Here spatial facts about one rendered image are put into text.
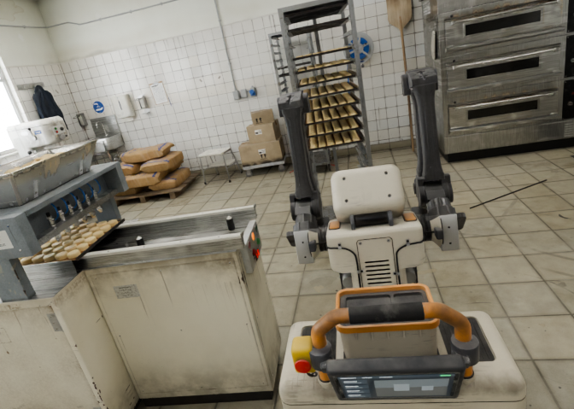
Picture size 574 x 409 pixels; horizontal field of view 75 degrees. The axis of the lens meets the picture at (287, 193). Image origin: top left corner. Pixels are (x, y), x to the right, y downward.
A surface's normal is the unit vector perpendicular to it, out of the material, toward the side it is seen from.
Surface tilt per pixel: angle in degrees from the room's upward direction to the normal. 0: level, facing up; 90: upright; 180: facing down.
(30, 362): 90
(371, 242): 82
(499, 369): 0
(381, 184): 47
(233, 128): 90
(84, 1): 90
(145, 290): 90
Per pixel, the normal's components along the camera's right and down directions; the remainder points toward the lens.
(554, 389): -0.19, -0.92
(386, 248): -0.17, 0.23
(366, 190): -0.23, -0.36
